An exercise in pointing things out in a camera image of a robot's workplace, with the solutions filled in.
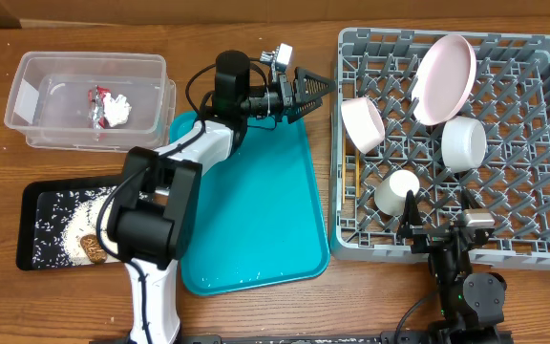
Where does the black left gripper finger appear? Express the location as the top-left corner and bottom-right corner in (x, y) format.
(294, 67), (336, 96)
(285, 94), (323, 123)

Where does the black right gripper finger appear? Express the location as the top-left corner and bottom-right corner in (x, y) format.
(459, 187), (480, 211)
(401, 190), (422, 228)

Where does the white plastic cup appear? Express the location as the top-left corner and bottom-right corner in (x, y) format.
(373, 169), (420, 216)

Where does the white bowl with leftovers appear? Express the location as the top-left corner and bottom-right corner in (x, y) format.
(341, 97), (386, 154)

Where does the white round plate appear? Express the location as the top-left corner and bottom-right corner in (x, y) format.
(412, 34), (476, 126)

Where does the white napkin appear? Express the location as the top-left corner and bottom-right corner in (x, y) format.
(103, 93), (132, 127)

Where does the red snack wrapper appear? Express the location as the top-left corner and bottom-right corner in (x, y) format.
(88, 85), (110, 129)

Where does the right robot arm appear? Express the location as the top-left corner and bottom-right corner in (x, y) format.
(392, 188), (514, 344)

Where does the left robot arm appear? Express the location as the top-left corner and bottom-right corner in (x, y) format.
(95, 48), (336, 343)

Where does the grey dishwasher rack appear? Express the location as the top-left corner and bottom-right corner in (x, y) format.
(329, 28), (550, 270)

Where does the white bowl in rack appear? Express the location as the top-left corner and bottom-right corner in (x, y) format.
(441, 116), (487, 173)

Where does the teal serving tray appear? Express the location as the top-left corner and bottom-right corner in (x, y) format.
(180, 120), (330, 296)

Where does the clear plastic bin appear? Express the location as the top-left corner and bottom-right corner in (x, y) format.
(4, 52), (176, 152)

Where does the spilled white rice pile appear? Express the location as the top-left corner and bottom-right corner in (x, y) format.
(33, 186), (118, 267)

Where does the brown food leftover piece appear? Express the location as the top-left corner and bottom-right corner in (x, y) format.
(80, 234), (108, 264)

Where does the black plastic tray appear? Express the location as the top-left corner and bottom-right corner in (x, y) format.
(16, 176), (120, 270)

